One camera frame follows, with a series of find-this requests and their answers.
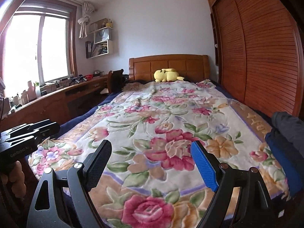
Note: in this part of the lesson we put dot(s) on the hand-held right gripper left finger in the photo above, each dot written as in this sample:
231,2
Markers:
97,168

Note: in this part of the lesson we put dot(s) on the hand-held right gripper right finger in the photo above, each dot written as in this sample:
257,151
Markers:
204,166

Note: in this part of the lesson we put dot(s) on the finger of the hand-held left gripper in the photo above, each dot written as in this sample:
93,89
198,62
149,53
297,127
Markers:
28,125
45,130

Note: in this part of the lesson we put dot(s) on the person's left hand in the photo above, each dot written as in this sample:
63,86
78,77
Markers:
19,178

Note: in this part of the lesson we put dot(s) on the wooden desk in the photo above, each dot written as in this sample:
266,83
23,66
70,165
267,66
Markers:
40,106

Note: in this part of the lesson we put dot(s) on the green-capped bottle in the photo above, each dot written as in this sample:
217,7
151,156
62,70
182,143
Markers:
37,89

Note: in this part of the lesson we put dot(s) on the black device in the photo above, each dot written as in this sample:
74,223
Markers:
77,79

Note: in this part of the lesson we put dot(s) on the red basket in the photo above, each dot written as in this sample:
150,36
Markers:
89,77

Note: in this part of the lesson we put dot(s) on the floral blanket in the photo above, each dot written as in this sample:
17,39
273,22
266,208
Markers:
154,114

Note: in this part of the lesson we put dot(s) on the metal pot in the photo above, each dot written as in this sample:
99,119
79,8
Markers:
97,73

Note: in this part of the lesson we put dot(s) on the wood-framed window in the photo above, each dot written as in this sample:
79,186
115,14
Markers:
54,47

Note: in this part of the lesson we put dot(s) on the blue folded cloth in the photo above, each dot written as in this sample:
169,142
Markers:
287,161

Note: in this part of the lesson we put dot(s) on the wooden chair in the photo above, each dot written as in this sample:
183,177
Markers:
116,79

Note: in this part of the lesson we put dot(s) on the black binders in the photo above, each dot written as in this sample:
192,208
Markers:
88,49

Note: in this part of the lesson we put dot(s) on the stack of papers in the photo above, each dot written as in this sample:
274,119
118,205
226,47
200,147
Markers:
99,49

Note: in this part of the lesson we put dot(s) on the yellow plush toy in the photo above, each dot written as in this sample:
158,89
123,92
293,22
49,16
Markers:
166,76

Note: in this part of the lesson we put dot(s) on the white paper bag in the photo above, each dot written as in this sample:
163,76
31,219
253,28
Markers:
102,36

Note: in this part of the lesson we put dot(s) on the wooden bed headboard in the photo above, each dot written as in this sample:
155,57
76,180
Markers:
142,67

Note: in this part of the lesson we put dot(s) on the tied cream curtain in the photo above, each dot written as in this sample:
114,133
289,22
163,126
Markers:
83,22

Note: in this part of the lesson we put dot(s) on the wooden slatted wardrobe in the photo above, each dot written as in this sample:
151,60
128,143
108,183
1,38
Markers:
266,52

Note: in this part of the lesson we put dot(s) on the white wall shelf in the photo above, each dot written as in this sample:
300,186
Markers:
110,46

